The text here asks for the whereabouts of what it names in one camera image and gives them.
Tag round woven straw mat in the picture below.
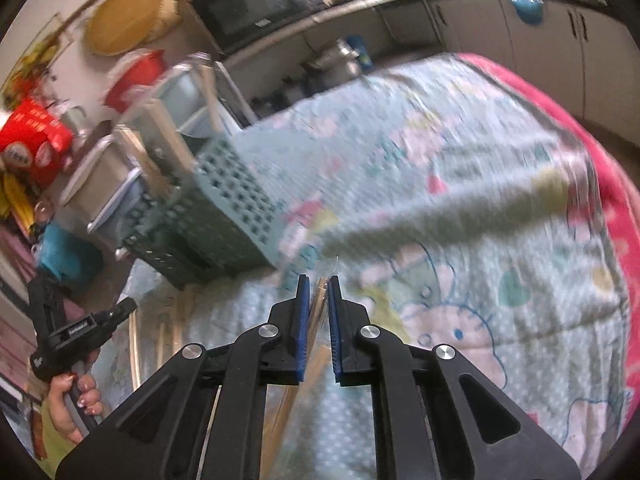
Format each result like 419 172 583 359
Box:
149 0 184 37

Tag white kitchen cabinets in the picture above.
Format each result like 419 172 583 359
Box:
425 0 640 137

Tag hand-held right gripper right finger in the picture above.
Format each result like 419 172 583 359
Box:
327 275 583 480

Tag red printed shopping bag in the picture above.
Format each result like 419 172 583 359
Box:
0 97 76 187

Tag person's left hand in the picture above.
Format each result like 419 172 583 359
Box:
47 374 104 444

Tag red plastic basin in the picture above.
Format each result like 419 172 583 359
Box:
104 49 169 117

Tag bunch of bamboo chopsticks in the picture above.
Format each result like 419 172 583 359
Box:
112 57 226 391

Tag fruit picture wall tile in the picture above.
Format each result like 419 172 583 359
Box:
0 14 77 107

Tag black microwave oven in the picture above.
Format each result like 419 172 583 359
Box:
190 0 314 54

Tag pink fleece blanket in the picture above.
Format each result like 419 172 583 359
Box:
457 52 640 391

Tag stacked metal pots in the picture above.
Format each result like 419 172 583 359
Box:
300 37 374 97

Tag mint blue drawer tower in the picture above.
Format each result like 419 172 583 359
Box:
148 57 252 138

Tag metal shelf table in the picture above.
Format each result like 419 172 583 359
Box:
220 0 432 113

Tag teal hanging bag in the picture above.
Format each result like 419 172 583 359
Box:
34 222 104 292

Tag cartoon printed blanket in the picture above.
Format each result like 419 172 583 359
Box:
90 52 633 480

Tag round bamboo cutting board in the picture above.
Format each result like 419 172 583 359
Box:
82 0 164 57

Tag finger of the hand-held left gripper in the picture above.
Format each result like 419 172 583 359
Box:
97 297 139 332

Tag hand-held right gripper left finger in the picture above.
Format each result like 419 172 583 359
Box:
55 275 311 480

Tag green plastic utensil holder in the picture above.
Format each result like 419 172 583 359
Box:
120 135 282 292

